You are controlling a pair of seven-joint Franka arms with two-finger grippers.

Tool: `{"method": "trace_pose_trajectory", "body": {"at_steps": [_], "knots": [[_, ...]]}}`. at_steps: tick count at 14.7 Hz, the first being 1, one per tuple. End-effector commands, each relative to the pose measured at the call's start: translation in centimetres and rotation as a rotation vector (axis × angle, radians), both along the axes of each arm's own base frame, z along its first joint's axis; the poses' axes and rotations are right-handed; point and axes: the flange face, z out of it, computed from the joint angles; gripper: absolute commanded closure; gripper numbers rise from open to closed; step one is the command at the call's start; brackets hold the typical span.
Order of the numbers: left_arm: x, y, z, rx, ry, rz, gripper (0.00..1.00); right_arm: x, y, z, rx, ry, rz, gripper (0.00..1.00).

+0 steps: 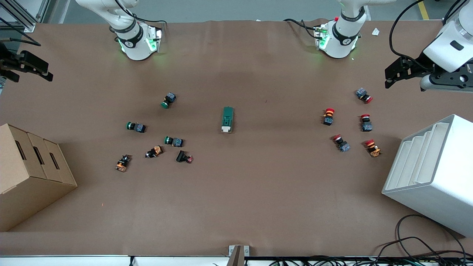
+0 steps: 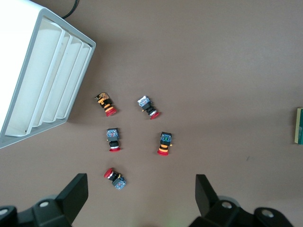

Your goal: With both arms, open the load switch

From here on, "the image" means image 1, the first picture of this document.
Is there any cardboard box with slots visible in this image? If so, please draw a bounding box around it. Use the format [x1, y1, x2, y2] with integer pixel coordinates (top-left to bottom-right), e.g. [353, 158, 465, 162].
[0, 123, 78, 232]

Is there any brown table mat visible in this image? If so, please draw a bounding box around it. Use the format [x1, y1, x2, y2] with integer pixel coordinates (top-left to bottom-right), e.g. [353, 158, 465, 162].
[0, 18, 473, 257]

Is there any green load switch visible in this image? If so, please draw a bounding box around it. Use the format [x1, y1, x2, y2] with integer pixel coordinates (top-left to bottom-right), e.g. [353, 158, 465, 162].
[221, 106, 235, 133]

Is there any white table edge strip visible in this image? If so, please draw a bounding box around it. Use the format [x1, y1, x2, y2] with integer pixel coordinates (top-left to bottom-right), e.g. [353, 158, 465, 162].
[0, 255, 229, 266]

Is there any black looped cable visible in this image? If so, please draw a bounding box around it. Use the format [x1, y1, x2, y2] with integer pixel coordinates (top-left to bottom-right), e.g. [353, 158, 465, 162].
[377, 214, 468, 261]

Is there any black left arm base cable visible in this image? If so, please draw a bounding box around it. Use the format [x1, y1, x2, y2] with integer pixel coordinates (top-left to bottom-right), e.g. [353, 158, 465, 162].
[283, 18, 319, 38]

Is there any black right arm base cable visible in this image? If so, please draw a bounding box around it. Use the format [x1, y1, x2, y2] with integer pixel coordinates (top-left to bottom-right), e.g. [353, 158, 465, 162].
[134, 15, 167, 25]

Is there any white stepped rack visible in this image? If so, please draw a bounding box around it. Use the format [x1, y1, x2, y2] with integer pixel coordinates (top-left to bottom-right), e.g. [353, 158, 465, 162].
[382, 114, 473, 238]

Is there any black cable bundle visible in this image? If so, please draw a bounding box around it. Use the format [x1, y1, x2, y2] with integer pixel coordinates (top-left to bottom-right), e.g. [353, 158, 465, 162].
[270, 255, 473, 266]

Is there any grey metal bracket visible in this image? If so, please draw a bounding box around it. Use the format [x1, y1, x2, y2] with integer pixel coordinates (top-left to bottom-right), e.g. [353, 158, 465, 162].
[228, 245, 250, 266]

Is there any aluminium frame profile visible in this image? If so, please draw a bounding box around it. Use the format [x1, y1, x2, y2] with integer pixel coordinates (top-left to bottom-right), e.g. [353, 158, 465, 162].
[0, 0, 50, 33]

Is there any black switch with red tip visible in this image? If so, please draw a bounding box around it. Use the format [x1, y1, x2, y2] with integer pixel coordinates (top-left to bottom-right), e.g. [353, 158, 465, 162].
[176, 150, 194, 164]

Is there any black arm base cable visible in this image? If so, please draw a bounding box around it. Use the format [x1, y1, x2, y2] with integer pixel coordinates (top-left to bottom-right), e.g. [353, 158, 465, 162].
[134, 15, 167, 25]
[283, 18, 319, 38]

